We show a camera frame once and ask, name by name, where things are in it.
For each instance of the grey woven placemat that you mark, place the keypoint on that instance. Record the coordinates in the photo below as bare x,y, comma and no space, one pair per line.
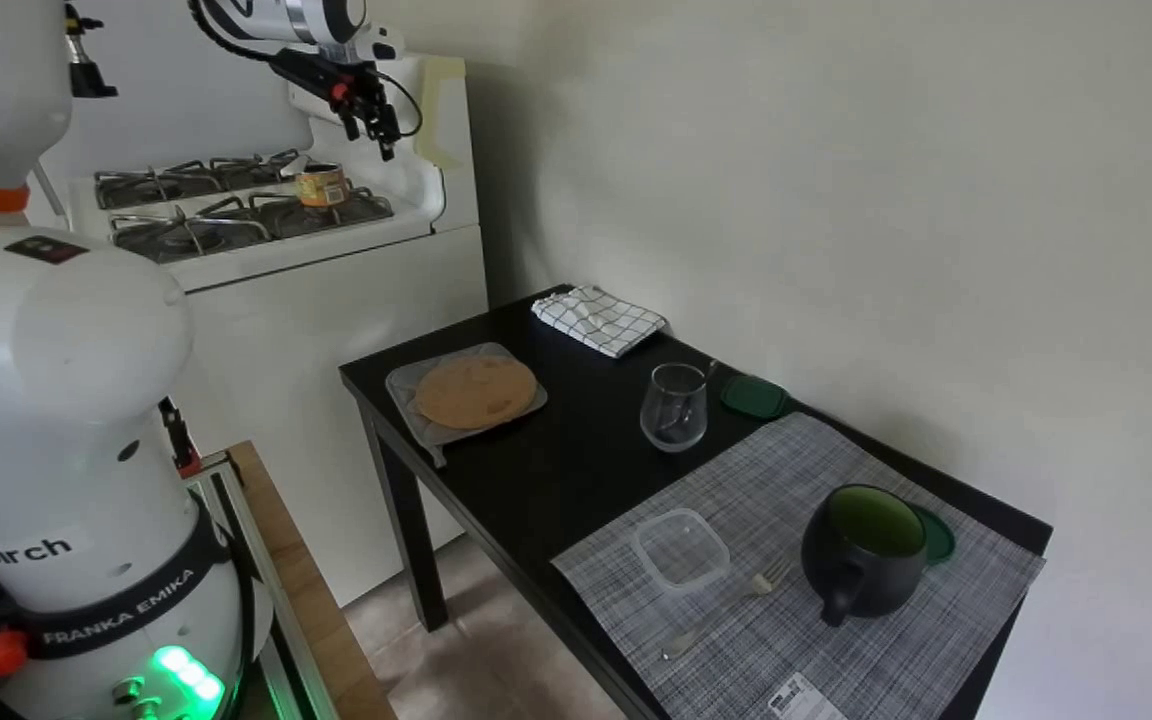
762,625

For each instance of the red black clamp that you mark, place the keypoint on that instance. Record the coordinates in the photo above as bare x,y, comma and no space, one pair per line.
176,439

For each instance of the green saucer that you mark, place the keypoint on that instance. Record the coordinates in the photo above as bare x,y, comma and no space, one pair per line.
936,536

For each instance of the wooden board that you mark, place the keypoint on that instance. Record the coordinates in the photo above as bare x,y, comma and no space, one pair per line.
300,587

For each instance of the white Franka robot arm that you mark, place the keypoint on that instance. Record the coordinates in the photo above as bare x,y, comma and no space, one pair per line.
70,361

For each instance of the grey quilted pot holder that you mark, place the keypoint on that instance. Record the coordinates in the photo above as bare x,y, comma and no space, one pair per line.
403,402

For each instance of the clear drinking glass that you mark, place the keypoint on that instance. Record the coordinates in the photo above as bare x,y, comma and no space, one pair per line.
674,406

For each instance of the black table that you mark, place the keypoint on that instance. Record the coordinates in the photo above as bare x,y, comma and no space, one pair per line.
561,467

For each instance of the white stove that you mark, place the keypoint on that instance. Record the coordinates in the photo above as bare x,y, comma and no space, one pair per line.
337,320

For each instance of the black pot green inside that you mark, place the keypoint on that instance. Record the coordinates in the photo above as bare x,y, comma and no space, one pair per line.
863,567

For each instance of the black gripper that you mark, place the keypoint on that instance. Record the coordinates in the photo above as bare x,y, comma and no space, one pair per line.
330,72

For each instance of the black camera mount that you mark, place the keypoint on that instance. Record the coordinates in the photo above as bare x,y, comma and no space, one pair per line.
84,63

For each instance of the dark green round lid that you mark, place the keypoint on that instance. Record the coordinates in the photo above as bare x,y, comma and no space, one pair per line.
754,397

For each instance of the round cork trivet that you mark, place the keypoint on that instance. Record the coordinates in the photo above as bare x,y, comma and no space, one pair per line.
479,389

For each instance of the black stove grate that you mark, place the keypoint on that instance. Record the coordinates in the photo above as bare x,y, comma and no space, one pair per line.
240,224
191,176

